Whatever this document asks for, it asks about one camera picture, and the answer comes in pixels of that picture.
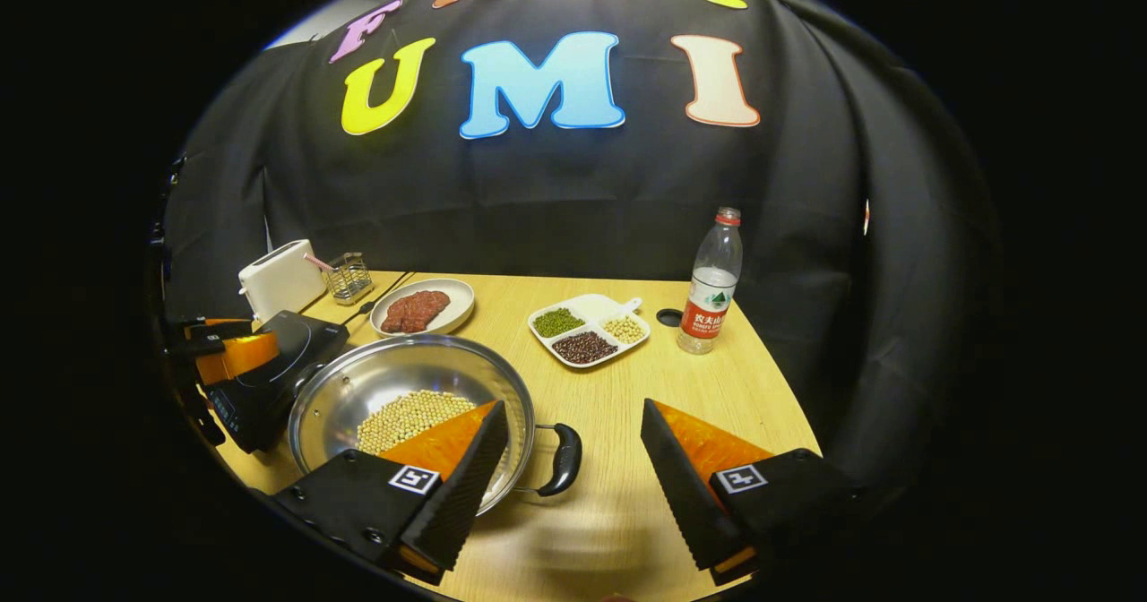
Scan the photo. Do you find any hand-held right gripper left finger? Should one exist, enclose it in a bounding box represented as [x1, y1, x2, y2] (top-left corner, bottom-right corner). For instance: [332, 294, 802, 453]
[273, 400, 510, 585]

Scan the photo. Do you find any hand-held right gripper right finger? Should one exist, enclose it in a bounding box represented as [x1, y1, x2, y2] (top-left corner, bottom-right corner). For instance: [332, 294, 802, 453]
[640, 398, 861, 587]

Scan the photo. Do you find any black induction cooktop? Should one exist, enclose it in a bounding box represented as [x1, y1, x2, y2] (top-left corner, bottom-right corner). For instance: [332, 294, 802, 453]
[204, 310, 350, 455]

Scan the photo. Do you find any stainless steel pot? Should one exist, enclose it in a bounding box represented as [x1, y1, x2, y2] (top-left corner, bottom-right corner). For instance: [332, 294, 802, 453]
[287, 333, 583, 518]

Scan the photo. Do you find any white toaster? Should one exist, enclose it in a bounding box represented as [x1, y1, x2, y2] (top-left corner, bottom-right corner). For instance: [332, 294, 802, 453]
[238, 239, 328, 323]

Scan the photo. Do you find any pile of soybeans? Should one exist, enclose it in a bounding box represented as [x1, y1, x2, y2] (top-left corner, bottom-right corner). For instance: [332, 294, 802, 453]
[356, 390, 480, 456]

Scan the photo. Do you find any raw red steak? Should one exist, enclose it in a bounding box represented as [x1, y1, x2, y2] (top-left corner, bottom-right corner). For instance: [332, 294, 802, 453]
[381, 296, 418, 334]
[403, 290, 452, 327]

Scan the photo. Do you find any heap of dark red beans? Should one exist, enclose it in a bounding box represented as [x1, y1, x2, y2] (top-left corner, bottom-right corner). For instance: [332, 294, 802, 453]
[552, 331, 619, 366]

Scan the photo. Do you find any white round plate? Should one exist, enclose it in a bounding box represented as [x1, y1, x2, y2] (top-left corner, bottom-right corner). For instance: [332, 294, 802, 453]
[369, 278, 476, 339]

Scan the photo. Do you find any heap of green mung beans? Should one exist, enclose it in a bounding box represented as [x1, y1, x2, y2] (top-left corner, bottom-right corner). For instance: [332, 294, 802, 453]
[533, 307, 585, 338]

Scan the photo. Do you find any white divided dish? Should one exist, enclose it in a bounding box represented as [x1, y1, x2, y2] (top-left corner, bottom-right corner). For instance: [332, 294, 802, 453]
[528, 294, 651, 370]

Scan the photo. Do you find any clear plastic water bottle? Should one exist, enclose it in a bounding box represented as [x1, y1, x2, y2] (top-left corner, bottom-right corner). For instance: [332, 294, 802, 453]
[677, 207, 744, 356]

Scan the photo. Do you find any black backdrop cloth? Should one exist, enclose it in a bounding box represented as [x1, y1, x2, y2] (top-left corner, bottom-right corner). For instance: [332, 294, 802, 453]
[161, 0, 1000, 460]

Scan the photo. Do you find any wire mesh basket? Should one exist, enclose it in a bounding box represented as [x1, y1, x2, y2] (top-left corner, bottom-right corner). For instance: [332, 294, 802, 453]
[324, 253, 375, 305]

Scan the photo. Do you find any black power cable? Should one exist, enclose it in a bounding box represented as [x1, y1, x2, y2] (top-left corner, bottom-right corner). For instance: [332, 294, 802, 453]
[341, 271, 415, 325]

